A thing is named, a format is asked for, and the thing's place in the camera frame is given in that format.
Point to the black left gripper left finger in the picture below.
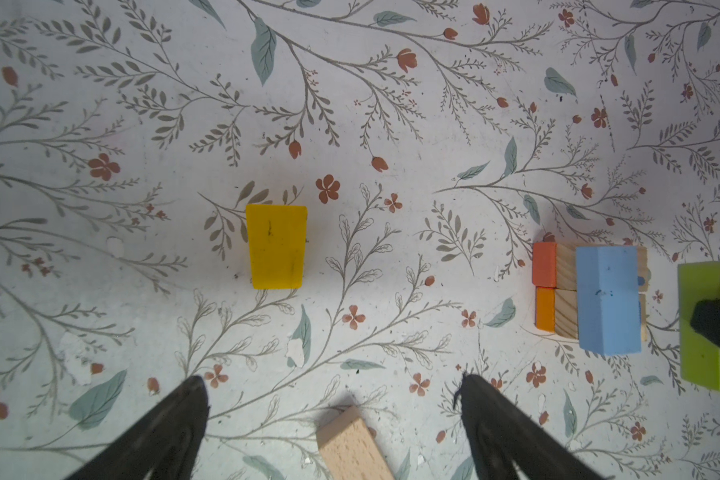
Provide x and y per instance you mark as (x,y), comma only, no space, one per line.
(163,444)

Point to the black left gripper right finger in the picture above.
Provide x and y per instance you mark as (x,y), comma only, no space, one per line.
(505,443)

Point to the lime green wood block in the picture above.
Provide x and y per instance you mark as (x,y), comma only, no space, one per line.
(700,359)

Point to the light blue wood block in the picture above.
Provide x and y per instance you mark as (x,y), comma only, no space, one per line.
(608,306)

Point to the orange supermarket wood block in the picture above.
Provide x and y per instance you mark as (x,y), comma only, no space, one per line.
(544,279)

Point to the yellow wedge wood block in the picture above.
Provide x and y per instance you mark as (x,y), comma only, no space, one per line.
(277,243)

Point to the letter F wood cube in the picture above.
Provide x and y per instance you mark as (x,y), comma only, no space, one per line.
(644,274)

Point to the plain tan wood block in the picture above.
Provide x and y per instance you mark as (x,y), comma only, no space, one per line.
(349,450)

